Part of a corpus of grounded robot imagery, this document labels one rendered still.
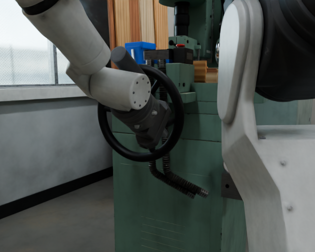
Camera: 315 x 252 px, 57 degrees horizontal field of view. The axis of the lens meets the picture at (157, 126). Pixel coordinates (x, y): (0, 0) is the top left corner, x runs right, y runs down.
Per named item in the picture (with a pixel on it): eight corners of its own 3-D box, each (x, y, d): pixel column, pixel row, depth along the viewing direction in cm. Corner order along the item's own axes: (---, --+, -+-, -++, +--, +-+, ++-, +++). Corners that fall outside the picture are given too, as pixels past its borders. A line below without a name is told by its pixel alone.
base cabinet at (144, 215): (113, 296, 124) (109, 132, 113) (169, 232, 175) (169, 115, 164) (218, 337, 104) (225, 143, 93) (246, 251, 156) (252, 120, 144)
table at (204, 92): (82, 99, 105) (82, 82, 104) (127, 95, 132) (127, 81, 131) (260, 106, 78) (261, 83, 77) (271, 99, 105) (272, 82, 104)
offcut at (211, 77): (218, 82, 97) (219, 72, 96) (216, 83, 93) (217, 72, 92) (208, 82, 98) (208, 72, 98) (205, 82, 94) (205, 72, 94)
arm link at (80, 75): (127, 113, 55) (90, 68, 44) (93, 103, 60) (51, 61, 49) (142, 85, 57) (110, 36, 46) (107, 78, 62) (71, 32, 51)
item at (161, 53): (143, 63, 93) (143, 46, 92) (158, 65, 103) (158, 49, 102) (181, 62, 87) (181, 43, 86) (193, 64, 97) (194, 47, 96)
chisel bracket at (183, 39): (167, 59, 110) (167, 36, 109) (181, 61, 123) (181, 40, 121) (186, 59, 107) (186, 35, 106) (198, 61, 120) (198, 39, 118)
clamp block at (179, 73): (138, 92, 94) (137, 63, 93) (156, 90, 106) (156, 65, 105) (180, 93, 88) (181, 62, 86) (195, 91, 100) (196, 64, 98)
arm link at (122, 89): (150, 130, 58) (122, 106, 49) (109, 118, 63) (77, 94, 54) (170, 81, 61) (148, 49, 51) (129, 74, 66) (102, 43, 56)
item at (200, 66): (163, 82, 109) (163, 61, 108) (165, 82, 111) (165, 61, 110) (205, 82, 102) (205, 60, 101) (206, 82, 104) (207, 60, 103)
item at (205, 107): (115, 109, 110) (115, 98, 110) (142, 104, 129) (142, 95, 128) (219, 114, 93) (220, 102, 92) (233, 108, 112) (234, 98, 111)
